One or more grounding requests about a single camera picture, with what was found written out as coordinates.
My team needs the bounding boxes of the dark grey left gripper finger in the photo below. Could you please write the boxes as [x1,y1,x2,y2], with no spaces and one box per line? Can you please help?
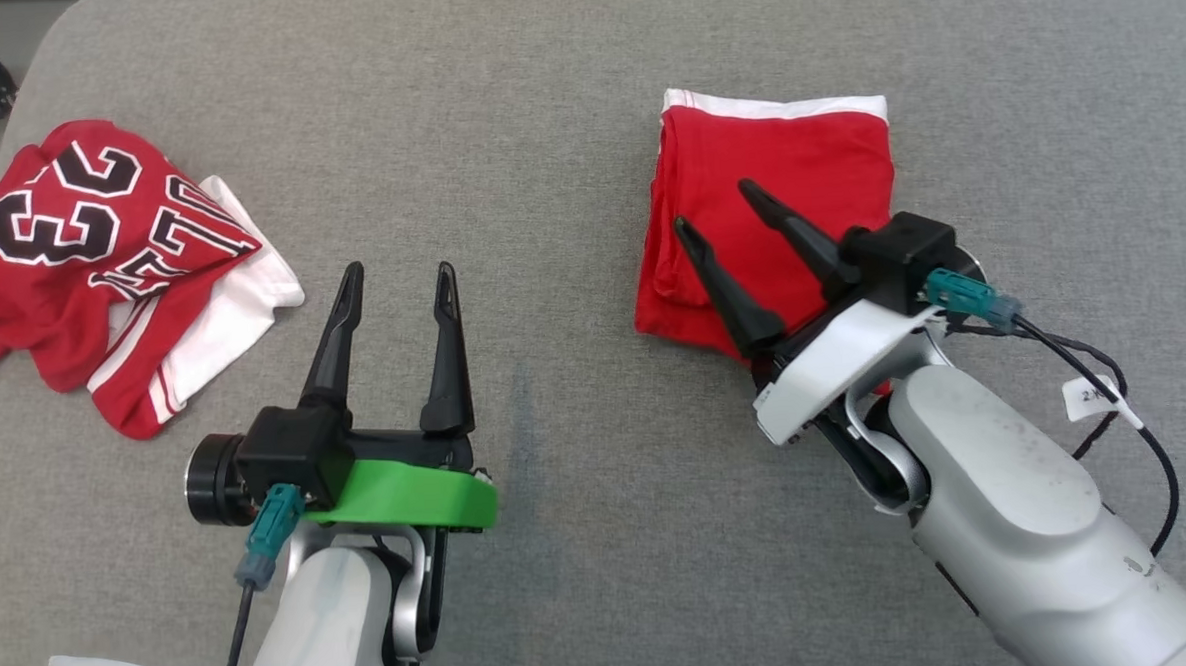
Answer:
[293,260,372,415]
[412,260,477,439]

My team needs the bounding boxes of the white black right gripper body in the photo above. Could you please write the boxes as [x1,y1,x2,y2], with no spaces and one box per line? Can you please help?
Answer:
[747,292,951,449]

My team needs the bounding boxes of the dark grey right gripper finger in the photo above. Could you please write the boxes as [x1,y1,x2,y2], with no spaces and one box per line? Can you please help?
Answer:
[737,172,865,307]
[673,211,789,363]

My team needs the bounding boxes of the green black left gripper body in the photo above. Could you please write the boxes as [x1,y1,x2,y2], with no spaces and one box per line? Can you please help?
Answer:
[182,420,501,545]

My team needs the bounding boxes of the red shorts with white trim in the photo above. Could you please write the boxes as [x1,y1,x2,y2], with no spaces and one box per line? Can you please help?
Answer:
[624,79,905,408]

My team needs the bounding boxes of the red white number 23 jersey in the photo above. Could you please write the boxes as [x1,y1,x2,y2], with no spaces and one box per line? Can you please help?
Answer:
[0,110,312,447]

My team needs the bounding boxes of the teal right camera cable connector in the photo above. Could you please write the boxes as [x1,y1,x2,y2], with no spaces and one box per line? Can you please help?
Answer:
[924,263,1025,338]

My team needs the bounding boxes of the teal camera cable connector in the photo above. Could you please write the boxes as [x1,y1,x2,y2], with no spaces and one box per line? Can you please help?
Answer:
[924,263,1025,338]
[231,483,311,592]

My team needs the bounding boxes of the teal left camera cable connector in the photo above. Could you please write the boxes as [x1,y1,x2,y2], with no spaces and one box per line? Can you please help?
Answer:
[231,483,311,592]

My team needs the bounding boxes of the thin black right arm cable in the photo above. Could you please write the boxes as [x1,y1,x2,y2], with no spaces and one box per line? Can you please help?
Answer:
[943,315,1132,467]

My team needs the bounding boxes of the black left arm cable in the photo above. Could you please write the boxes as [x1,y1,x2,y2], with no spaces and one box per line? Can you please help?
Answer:
[208,580,260,666]

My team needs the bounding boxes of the white cable label tag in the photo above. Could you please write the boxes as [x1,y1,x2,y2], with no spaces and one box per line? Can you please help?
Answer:
[1062,373,1145,435]

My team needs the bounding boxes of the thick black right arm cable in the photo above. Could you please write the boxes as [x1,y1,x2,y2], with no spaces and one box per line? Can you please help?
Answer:
[1011,308,1184,563]

